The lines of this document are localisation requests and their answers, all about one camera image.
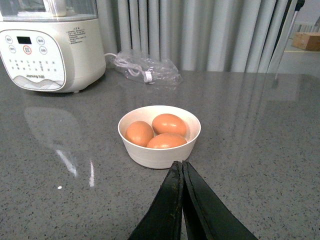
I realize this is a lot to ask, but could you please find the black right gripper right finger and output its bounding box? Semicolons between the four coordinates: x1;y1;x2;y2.
182;161;256;240

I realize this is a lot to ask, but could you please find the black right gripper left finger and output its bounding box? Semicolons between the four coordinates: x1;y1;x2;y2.
129;161;184;240

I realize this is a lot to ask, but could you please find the brown egg in bowl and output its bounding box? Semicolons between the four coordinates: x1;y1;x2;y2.
146;132;187;149
124;120;154;147
152;113;187;137

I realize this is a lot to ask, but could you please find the brown cardboard box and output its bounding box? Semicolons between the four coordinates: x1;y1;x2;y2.
291;32;320;51

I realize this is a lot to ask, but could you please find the white round bowl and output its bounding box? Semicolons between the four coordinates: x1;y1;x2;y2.
117;105;201;169

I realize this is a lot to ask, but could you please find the clear plastic bag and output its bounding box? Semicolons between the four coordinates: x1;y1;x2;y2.
104;49;183;87

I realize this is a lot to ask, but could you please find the grey pleated curtain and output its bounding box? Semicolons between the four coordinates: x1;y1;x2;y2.
96;0;297;73

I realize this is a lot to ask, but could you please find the white Joyoung soymilk maker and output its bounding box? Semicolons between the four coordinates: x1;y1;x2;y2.
0;0;106;93

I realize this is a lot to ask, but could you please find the white power cable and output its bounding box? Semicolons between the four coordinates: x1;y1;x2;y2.
103;52;153;84

